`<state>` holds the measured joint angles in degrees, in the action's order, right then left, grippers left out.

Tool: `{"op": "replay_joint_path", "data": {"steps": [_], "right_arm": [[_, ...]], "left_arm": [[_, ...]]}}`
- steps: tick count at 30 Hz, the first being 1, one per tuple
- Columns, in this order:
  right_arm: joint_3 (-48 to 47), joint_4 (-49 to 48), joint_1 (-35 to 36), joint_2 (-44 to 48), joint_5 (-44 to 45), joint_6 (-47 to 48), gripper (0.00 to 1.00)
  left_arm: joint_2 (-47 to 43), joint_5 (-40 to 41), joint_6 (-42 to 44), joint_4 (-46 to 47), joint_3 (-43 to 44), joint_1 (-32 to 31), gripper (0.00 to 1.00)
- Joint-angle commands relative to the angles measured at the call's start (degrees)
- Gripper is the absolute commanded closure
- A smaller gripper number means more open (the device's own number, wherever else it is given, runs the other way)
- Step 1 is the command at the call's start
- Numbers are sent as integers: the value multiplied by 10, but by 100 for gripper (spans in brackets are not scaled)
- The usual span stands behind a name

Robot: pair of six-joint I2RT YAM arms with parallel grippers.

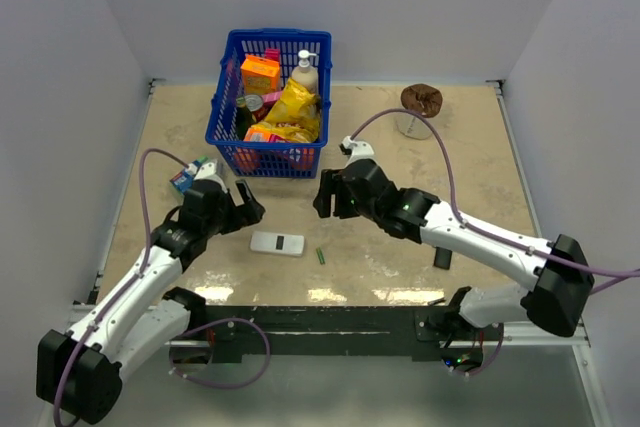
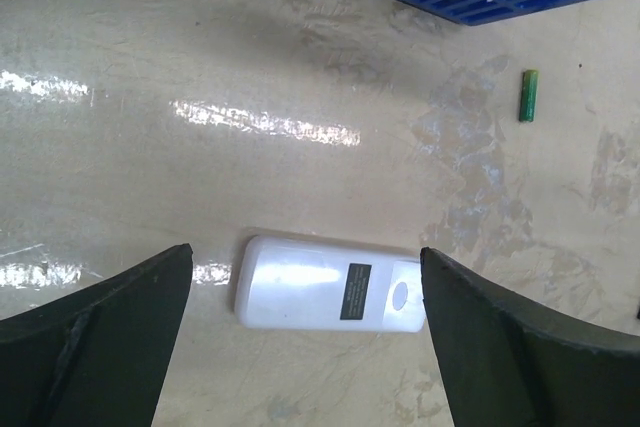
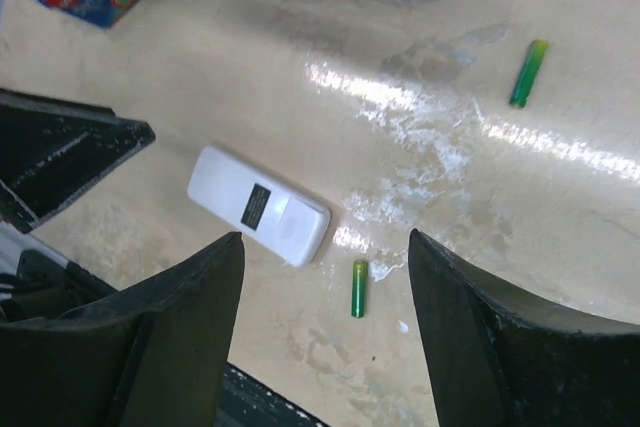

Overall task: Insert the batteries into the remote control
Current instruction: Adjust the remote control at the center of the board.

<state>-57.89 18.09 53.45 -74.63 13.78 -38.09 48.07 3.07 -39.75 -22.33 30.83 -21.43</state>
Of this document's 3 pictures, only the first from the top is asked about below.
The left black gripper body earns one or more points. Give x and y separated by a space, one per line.
229 216

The tin can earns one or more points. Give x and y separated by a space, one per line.
253 106

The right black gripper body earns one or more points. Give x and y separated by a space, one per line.
349 208

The orange pink snack box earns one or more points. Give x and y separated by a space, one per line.
261 134

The blue plastic basket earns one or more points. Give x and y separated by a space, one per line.
228 124

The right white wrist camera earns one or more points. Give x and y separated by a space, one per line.
356 150

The white cup brown lid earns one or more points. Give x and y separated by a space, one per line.
425 101

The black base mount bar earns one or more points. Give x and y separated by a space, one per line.
423 334

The white remote control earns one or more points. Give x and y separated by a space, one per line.
277 243

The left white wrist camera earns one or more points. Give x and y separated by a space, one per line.
205 169

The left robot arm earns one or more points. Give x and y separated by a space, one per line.
83 370

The brown small battery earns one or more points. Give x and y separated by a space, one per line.
436 302

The yellow chip bag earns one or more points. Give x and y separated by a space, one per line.
294 117

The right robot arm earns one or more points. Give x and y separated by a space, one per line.
549 285

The black remote control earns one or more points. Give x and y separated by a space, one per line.
442 258

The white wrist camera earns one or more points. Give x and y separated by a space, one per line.
205 169
356 150

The white pump bottle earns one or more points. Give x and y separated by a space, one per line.
305 74

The orange juice carton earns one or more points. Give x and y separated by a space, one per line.
260 75

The green battery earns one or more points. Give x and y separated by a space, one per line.
320 256

